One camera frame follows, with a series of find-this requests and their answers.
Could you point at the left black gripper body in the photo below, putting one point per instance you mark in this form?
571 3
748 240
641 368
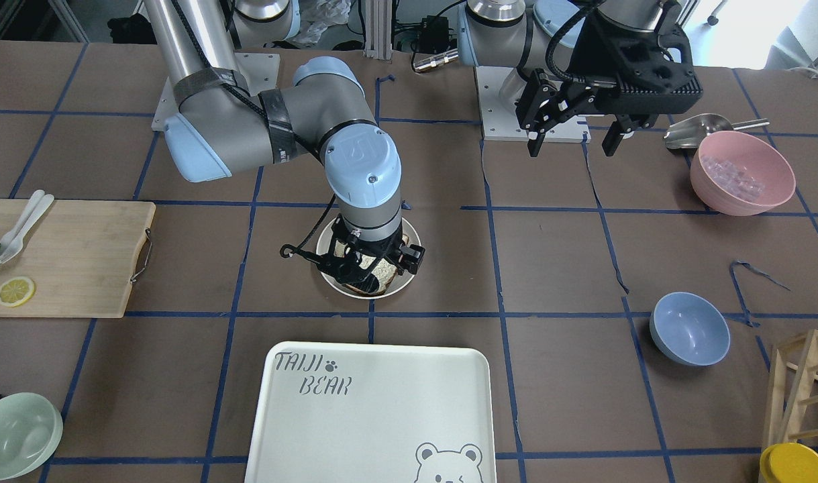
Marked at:
588 55

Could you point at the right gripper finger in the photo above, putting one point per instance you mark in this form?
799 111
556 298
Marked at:
377 283

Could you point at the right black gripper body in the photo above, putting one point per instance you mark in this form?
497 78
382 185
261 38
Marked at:
360 253

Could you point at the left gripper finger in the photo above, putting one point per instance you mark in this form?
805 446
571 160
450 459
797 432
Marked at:
535 142
612 140

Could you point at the bread slice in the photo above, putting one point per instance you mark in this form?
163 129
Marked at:
364 262

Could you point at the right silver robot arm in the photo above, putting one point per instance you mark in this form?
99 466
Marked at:
222 127

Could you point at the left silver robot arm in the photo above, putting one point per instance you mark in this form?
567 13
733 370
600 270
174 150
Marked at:
504 33

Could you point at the white round plate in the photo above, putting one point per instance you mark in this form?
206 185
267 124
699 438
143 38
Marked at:
410 236

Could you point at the metal scoop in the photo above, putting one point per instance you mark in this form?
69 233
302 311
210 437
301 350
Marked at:
689 133

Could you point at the pink bowl with ice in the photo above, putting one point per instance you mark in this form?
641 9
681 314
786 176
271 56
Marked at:
739 175

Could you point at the white bear tray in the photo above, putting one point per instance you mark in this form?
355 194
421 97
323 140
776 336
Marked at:
354 412

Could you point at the blue bowl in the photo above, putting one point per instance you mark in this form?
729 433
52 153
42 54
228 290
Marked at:
689 330

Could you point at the wooden cutting board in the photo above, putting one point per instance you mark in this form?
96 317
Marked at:
82 256

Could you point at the wooden cup rack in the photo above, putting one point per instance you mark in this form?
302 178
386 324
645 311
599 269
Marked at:
792 389

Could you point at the white plastic spoon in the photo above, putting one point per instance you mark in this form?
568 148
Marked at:
18 243

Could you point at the lemon slice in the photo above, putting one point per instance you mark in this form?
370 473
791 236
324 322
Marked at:
17 291

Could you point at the white plastic fork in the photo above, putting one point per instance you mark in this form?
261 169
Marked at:
29 208

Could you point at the yellow cup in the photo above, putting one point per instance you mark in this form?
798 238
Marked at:
788 462

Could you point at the light green bowl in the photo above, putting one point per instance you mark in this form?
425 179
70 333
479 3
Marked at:
30 430

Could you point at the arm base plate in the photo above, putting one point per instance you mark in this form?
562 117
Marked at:
259 69
498 89

